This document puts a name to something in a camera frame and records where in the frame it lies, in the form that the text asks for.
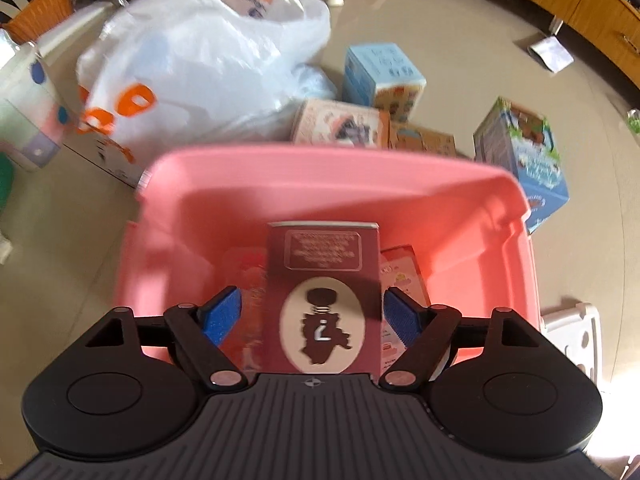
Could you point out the white plastic bag orange print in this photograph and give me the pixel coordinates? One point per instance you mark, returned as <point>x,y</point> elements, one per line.
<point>200,50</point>

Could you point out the wooden cabinet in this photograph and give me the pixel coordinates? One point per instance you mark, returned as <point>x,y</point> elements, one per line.
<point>590,5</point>

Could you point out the orange woven basket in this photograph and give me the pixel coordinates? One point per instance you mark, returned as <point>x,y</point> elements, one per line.
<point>45,10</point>

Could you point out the teal plastic bin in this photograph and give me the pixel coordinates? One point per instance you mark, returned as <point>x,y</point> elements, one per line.
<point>4,180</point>

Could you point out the pink and blue toy box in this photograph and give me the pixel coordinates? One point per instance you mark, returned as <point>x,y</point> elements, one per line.
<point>250,270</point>

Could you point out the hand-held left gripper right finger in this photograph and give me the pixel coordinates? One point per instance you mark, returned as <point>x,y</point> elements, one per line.
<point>400,317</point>

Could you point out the pink plastic storage bin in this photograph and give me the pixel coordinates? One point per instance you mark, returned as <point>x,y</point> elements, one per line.
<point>325,185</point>

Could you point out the pink orange toy box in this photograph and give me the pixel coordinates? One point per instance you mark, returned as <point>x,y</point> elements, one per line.
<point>340,122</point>

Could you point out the clear plastic wrapper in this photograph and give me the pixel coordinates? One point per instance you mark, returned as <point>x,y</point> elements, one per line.
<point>634,120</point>

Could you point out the light blue toy box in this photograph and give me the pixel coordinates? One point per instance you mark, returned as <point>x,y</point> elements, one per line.
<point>382,77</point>

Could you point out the white plastic bucket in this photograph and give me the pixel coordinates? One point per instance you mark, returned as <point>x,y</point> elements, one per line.
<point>30,110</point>

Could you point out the green and blue toy box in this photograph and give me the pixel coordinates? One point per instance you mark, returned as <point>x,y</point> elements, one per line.
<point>525,170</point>

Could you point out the pale pink toy box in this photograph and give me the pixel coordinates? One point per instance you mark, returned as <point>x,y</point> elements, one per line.
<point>400,270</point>

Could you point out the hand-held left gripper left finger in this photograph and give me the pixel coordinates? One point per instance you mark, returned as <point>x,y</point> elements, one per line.
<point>222,315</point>

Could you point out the white bin lid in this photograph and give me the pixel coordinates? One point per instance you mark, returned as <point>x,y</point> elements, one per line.
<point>575,330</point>

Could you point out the striped cloth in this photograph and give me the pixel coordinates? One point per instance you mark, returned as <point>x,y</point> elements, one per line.
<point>15,5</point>

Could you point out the white paper sheet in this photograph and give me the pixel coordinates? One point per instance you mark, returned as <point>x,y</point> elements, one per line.
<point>550,52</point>

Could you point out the dark red toy box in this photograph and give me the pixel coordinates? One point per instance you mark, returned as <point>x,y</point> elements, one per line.
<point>320,260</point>

